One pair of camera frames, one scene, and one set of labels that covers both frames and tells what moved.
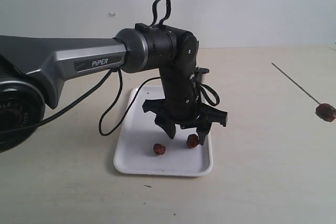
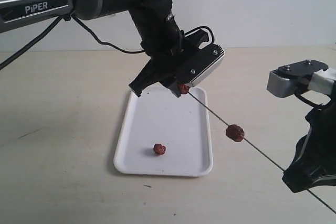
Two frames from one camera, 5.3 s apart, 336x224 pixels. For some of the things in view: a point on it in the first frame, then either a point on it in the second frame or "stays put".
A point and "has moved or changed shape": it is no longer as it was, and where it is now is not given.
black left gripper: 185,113 → 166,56
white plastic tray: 139,133 stays put
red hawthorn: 192,140 has moved or changed shape
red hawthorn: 159,149 stays put
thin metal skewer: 295,83 → 334,211
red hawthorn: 326,112 has moved or changed shape
